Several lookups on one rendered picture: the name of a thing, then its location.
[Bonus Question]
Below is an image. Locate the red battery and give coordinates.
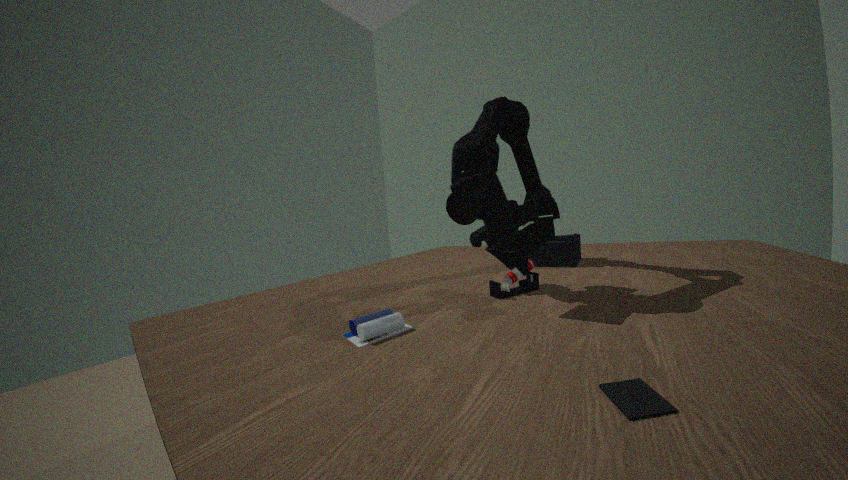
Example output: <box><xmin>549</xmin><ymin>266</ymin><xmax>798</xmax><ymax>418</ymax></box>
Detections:
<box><xmin>505</xmin><ymin>258</ymin><xmax>536</xmax><ymax>284</ymax></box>

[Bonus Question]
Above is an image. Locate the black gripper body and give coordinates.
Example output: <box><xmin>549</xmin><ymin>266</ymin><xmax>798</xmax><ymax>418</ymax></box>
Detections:
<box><xmin>470</xmin><ymin>197</ymin><xmax>554</xmax><ymax>254</ymax></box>

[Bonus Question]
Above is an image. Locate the black flat rectangular panel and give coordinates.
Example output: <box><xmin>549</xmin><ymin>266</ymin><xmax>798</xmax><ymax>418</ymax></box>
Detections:
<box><xmin>599</xmin><ymin>378</ymin><xmax>678</xmax><ymax>421</ymax></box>

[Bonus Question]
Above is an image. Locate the black battery holder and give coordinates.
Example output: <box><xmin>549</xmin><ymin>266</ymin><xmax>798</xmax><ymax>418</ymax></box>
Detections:
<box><xmin>489</xmin><ymin>271</ymin><xmax>539</xmax><ymax>300</ymax></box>

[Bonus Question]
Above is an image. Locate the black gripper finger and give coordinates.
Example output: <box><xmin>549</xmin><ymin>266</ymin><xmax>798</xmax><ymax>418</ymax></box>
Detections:
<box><xmin>505</xmin><ymin>247</ymin><xmax>528</xmax><ymax>276</ymax></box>
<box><xmin>485</xmin><ymin>241</ymin><xmax>515</xmax><ymax>270</ymax></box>

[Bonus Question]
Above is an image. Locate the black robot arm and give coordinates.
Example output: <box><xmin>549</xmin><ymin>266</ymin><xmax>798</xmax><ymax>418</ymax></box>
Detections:
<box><xmin>446</xmin><ymin>97</ymin><xmax>560</xmax><ymax>241</ymax></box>

